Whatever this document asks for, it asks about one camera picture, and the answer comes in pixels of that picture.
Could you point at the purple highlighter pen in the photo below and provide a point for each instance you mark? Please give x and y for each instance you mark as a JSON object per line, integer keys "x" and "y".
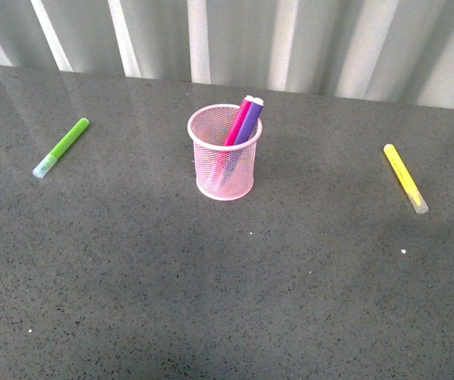
{"x": 243, "y": 136}

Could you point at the pink highlighter pen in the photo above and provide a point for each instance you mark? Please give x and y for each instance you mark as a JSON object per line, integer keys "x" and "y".
{"x": 233, "y": 132}

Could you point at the pink mesh cup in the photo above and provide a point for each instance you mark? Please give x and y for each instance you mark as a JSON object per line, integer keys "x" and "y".
{"x": 207, "y": 127}

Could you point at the green highlighter pen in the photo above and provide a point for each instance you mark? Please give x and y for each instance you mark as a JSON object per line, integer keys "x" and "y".
{"x": 60, "y": 148}

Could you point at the yellow highlighter pen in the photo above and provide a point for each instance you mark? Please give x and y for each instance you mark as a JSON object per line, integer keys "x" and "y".
{"x": 405, "y": 179}

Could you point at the white pleated curtain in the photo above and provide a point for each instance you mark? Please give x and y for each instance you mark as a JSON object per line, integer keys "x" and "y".
{"x": 399, "y": 51}

